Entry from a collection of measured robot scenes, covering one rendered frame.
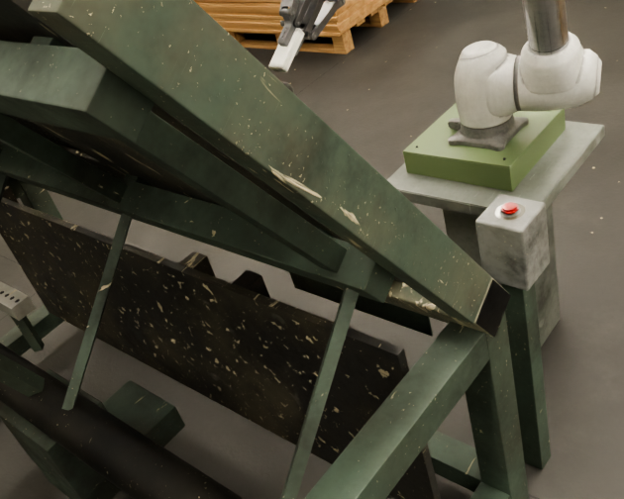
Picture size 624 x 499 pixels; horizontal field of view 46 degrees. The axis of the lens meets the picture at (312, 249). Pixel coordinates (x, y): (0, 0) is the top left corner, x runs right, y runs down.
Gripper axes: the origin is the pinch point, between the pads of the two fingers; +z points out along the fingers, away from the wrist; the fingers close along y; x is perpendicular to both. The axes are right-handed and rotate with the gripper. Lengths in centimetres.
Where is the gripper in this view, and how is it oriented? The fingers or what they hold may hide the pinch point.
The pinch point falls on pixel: (286, 49)
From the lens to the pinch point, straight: 117.8
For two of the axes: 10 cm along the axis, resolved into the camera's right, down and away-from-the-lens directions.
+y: 5.4, 3.5, 7.7
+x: -7.5, -2.3, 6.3
